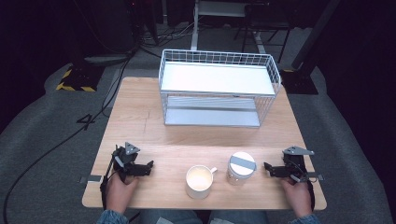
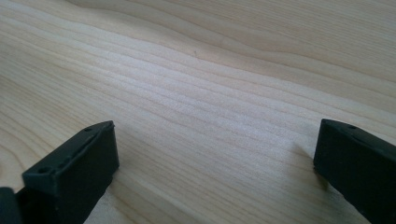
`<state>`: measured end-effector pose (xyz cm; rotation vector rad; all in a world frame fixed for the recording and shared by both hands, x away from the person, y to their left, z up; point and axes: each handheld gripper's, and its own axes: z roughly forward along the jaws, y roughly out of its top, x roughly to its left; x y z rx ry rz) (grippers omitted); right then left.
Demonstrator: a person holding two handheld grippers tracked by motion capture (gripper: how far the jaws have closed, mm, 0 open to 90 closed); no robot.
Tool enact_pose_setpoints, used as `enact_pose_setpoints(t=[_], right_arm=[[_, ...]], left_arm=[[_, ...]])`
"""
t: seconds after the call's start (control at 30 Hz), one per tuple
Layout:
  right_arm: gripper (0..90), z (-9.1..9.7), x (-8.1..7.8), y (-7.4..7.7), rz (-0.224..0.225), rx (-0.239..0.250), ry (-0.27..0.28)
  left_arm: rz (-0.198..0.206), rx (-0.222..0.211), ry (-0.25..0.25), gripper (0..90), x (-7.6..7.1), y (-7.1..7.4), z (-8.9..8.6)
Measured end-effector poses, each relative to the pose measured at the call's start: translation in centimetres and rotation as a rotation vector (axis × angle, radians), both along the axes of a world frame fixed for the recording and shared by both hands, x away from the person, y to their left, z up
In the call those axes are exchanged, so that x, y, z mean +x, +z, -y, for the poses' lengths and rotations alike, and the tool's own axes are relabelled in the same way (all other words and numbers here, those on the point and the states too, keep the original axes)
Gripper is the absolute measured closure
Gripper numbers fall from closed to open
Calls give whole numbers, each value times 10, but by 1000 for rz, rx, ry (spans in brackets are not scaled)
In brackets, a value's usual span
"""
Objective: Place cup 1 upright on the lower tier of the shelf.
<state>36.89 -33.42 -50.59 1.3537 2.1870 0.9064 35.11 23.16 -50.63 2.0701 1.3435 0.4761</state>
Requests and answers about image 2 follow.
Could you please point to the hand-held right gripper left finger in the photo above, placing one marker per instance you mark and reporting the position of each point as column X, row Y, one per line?
column 74, row 174

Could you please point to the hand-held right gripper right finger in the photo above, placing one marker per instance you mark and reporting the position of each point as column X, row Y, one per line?
column 358, row 165

